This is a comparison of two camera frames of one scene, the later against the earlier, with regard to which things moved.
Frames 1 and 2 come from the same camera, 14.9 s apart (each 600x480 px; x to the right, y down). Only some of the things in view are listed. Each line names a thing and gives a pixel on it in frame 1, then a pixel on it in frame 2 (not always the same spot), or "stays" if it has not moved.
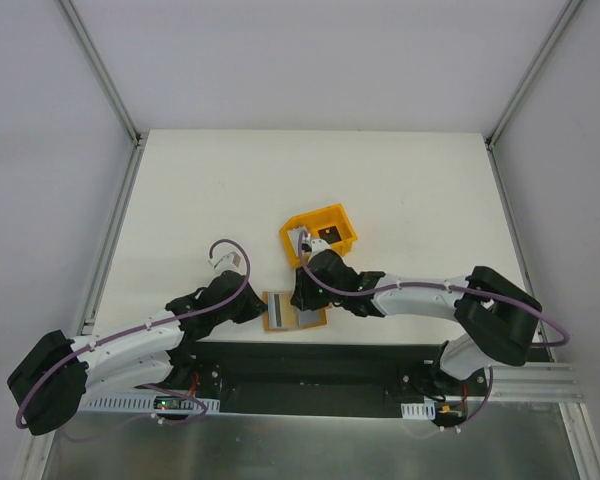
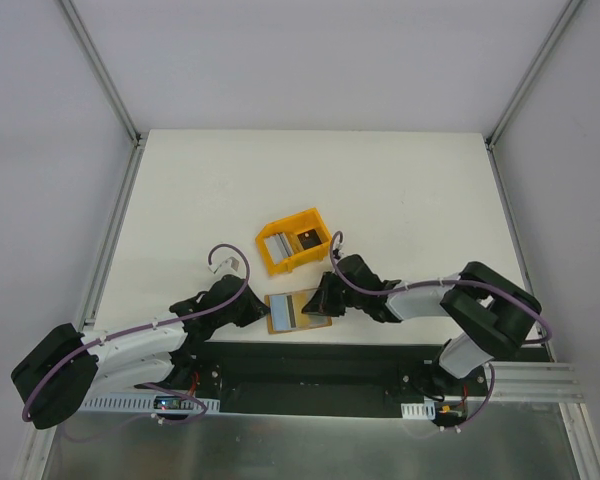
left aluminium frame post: (99, 73) stays
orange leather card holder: (282, 314) stays
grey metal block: (294, 235) to (279, 247)
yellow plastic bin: (316, 221) to (294, 241)
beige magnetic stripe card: (281, 314) stays
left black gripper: (250, 302) stays
